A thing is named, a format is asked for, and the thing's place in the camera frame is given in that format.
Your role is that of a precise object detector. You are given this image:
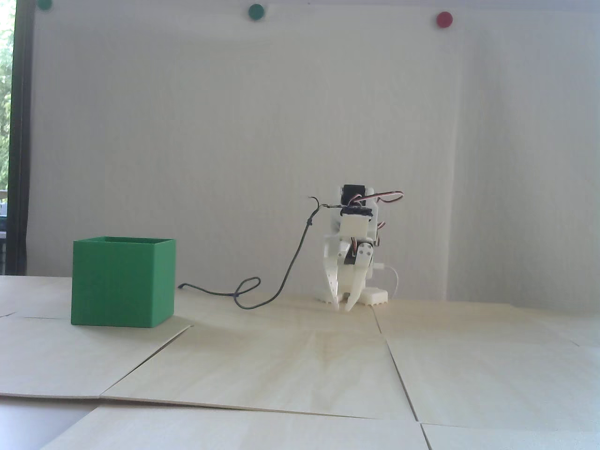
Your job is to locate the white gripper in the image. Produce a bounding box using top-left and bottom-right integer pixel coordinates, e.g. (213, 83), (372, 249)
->
(323, 216), (378, 313)

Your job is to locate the green box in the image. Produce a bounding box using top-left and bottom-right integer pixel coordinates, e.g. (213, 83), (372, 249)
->
(71, 237), (176, 328)

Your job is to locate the white power cable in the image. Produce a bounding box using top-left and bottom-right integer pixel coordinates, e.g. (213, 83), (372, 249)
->
(382, 263), (400, 298)

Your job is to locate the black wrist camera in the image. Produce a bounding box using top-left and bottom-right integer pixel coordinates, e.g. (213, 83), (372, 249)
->
(328, 202), (375, 218)

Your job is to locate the black camera cable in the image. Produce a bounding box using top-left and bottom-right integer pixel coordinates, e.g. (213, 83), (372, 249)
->
(177, 196), (345, 310)

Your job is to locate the red black wrist servo wire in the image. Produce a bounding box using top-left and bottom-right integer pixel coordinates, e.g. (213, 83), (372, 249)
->
(359, 190), (405, 207)

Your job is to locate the dark window frame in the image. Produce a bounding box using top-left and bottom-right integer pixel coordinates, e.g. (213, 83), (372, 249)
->
(5, 0), (36, 276)

